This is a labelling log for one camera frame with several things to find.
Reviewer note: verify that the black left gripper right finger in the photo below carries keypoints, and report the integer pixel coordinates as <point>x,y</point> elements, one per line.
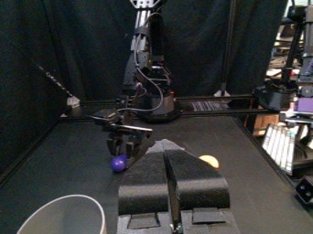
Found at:
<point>199,189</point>

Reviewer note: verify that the orange toy fruit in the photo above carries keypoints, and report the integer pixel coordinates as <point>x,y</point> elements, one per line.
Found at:
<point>210,161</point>

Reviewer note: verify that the thin diagonal rod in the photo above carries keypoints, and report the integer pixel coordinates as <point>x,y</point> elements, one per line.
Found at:
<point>54,80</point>

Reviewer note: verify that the black cloth curtain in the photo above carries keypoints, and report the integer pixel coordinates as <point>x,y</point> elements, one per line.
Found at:
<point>81,45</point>

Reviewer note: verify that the purple toy eggplant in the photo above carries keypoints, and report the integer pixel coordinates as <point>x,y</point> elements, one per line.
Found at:
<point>117,164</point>

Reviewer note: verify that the grey bowl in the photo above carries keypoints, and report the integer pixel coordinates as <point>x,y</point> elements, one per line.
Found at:
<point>64,216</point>

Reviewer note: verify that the white slatted rack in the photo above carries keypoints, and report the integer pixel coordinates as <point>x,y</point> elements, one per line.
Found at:
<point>278,146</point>

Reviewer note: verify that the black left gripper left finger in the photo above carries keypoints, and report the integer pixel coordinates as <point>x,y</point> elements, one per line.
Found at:
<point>141,186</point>

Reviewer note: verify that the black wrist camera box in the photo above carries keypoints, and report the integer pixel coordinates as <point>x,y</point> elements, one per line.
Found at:
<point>105,115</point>

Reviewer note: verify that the brown wooden box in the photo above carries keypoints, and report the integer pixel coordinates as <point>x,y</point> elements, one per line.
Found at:
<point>264,123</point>

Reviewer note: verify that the black vertical frame post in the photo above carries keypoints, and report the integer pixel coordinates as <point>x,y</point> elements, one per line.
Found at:
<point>228,45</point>

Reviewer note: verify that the black ribbed plate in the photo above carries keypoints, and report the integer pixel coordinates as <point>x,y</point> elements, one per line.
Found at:
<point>206,105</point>

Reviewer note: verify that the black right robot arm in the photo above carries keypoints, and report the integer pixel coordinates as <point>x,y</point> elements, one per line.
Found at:
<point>152,76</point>

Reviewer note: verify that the purple block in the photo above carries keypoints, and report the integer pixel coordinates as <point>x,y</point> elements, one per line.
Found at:
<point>305,104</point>

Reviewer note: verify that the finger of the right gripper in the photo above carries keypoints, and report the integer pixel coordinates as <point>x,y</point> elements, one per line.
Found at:
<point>113,146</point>
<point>133,149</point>

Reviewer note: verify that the white corner bracket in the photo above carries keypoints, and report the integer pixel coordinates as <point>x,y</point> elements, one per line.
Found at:
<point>73,101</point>

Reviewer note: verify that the small black box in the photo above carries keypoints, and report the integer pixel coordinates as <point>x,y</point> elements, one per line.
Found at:
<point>305,189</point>

